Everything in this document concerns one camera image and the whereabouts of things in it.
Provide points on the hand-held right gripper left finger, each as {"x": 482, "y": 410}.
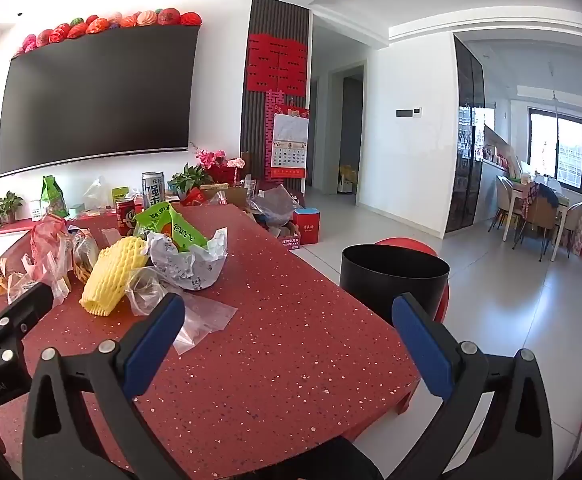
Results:
{"x": 153, "y": 345}

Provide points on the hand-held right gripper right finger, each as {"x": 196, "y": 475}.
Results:
{"x": 421, "y": 345}

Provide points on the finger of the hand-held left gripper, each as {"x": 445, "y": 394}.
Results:
{"x": 31, "y": 305}

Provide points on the orange snack wrapper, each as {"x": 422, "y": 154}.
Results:
{"x": 6, "y": 280}

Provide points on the clear plastic bag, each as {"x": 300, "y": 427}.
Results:
{"x": 96, "y": 192}
{"x": 206, "y": 317}

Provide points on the red printed plastic bag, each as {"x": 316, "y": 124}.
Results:
{"x": 48, "y": 245}

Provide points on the brown snack wrapper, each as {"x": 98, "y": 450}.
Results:
{"x": 85, "y": 255}

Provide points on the white paper wrapper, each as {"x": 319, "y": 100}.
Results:
{"x": 181, "y": 270}

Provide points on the yellow foam fruit net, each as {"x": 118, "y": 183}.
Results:
{"x": 111, "y": 275}

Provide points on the black trash bin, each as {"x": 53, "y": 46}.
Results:
{"x": 371, "y": 280}

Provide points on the bright green snack wrapper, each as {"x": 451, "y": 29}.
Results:
{"x": 181, "y": 232}

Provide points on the red cloth runner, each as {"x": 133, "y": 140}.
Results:
{"x": 16, "y": 225}

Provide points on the small potted plant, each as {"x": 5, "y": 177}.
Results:
{"x": 7, "y": 205}

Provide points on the red plastic stool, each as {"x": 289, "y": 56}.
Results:
{"x": 421, "y": 244}

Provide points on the green nut snack bag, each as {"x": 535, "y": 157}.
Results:
{"x": 53, "y": 197}

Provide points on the red drink can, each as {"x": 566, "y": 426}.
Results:
{"x": 126, "y": 217}

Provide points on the green white small box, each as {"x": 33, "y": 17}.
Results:
{"x": 121, "y": 196}

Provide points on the white dining table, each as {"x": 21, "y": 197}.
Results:
{"x": 508, "y": 220}

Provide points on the red gift packet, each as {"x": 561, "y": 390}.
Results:
{"x": 193, "y": 197}

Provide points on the tall blue white drink can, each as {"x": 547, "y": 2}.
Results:
{"x": 152, "y": 190}

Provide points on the small red box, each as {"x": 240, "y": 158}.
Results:
{"x": 306, "y": 225}

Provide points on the cardboard fruit box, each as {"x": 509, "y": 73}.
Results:
{"x": 288, "y": 242}

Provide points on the brown cardboard box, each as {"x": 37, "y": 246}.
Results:
{"x": 231, "y": 195}

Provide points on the leafy green potted plant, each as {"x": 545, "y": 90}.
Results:
{"x": 188, "y": 177}

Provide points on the beige dining chair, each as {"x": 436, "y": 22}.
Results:
{"x": 573, "y": 215}
{"x": 500, "y": 192}

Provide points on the brown dining chair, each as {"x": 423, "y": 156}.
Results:
{"x": 543, "y": 217}

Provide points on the grey plastic bag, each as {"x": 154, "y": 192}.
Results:
{"x": 271, "y": 205}

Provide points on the red gift box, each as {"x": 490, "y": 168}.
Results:
{"x": 226, "y": 176}

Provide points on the red plaid cloth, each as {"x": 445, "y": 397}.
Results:
{"x": 531, "y": 197}

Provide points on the dark glass cabinet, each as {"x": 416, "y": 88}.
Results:
{"x": 463, "y": 160}

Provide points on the pink artificial flowers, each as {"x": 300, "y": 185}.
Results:
{"x": 208, "y": 157}

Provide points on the dark blue jacket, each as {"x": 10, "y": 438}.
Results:
{"x": 551, "y": 195}

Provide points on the large black television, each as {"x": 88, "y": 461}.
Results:
{"x": 96, "y": 105}

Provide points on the row of colourful packages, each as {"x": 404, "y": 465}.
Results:
{"x": 501, "y": 152}

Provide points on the dark framed window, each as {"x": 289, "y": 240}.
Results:
{"x": 568, "y": 150}

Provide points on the red paper cut hanging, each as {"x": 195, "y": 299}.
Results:
{"x": 269, "y": 125}

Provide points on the row of red paper lanterns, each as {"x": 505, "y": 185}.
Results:
{"x": 121, "y": 19}

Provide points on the wall intercom panel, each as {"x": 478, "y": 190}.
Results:
{"x": 410, "y": 112}

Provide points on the dark slatted wall panel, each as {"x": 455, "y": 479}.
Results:
{"x": 251, "y": 120}

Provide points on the wall calendar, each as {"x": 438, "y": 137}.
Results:
{"x": 291, "y": 130}

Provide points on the red double happiness wall decoration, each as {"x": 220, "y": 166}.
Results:
{"x": 277, "y": 67}

